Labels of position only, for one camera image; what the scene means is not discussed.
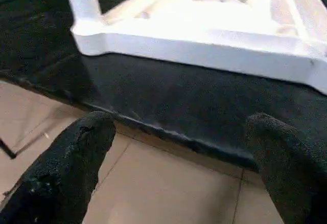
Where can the white plastic table top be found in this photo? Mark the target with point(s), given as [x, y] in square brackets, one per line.
[204, 37]

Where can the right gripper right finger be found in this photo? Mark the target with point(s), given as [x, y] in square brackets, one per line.
[293, 178]

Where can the black stand leg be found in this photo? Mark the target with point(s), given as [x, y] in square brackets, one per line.
[10, 154]

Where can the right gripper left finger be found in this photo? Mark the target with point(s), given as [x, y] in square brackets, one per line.
[58, 178]

